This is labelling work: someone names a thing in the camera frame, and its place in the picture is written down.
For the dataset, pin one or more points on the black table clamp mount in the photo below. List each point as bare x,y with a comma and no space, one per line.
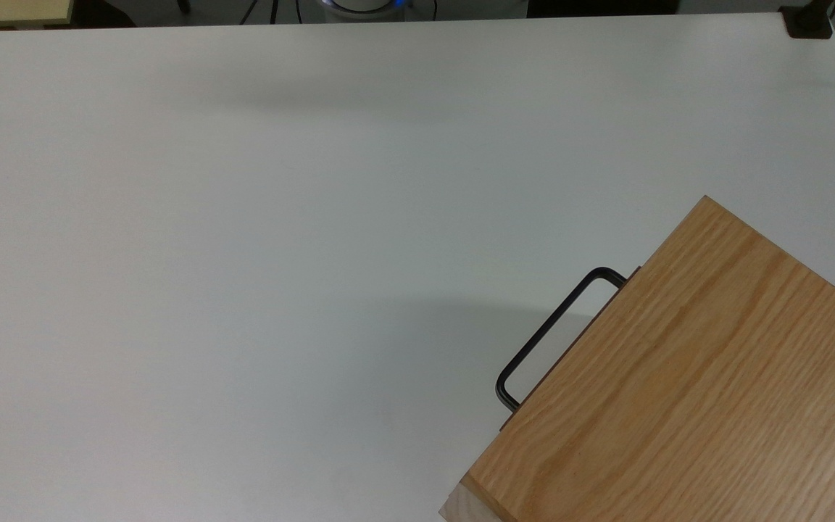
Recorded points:
809,24

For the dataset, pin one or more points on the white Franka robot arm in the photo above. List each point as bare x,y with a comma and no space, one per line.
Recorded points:
361,5

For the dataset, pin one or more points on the wooden two-drawer cabinet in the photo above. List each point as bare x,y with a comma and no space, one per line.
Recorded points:
693,391

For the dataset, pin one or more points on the pale yellow side table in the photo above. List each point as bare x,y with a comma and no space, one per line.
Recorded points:
10,12

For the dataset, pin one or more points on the black tripod legs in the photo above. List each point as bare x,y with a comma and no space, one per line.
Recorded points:
272,10

